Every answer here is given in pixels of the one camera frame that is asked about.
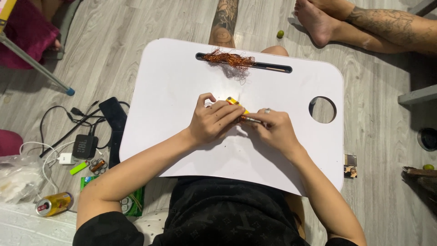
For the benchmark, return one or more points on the person's left hand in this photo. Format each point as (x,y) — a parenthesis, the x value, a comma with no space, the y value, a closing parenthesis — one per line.
(208,123)

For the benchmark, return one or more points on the person's right hand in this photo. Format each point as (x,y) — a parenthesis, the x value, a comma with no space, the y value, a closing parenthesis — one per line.
(278,131)

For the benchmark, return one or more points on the white lap table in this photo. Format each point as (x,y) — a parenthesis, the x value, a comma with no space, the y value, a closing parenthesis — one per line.
(170,85)

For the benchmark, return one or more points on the small brown packet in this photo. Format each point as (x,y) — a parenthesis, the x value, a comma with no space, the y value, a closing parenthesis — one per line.
(350,166)

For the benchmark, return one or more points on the person's bare knee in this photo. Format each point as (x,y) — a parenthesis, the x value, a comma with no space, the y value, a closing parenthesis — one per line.
(275,51)

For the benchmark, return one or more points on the person's black patterned shirt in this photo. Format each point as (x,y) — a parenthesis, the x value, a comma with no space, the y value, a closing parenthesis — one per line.
(222,215)

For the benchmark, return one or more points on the black rectangular device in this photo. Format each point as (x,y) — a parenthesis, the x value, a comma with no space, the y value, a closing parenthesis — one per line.
(114,148)

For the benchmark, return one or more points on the small green lime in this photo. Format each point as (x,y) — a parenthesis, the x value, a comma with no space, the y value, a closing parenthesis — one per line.
(280,34)
(428,167)

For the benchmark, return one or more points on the person's tattooed leg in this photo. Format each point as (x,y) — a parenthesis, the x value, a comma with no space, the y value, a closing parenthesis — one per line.
(223,24)

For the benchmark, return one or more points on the green snack packet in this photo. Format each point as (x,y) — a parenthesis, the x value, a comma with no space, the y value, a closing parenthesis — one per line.
(131,203)

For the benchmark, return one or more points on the white dotted cushion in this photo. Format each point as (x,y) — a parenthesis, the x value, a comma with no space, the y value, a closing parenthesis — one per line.
(150,225)

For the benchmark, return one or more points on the black square speaker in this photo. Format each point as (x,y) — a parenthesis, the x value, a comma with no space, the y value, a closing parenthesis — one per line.
(85,146)

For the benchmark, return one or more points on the green lighter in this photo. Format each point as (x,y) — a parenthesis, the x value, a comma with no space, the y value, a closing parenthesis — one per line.
(79,168)

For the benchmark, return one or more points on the white charger plug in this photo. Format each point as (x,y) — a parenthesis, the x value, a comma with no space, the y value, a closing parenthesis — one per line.
(66,159)

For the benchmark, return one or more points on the black round container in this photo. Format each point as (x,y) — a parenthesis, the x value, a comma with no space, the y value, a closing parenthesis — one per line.
(427,138)

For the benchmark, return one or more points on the dark wooden board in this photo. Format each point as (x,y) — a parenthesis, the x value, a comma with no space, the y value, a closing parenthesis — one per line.
(420,184)

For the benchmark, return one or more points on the gold drink can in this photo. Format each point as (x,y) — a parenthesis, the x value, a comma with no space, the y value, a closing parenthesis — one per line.
(54,204)

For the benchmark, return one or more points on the metal leg with blue tip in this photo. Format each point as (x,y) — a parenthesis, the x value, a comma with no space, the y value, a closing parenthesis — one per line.
(37,65)

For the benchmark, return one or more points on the clear plastic bag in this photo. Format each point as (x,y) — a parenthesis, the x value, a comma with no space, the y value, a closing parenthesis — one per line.
(18,177)

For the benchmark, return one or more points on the maroon cushion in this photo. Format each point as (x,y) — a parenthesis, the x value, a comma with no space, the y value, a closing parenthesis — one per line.
(9,142)

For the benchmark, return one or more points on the maroon cloth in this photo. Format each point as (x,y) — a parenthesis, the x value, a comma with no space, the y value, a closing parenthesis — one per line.
(24,37)

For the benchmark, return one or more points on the yellow board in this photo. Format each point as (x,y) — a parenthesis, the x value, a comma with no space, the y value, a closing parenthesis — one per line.
(6,13)

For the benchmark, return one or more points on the grey furniture frame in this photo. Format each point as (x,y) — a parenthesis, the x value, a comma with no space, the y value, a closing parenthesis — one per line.
(418,95)

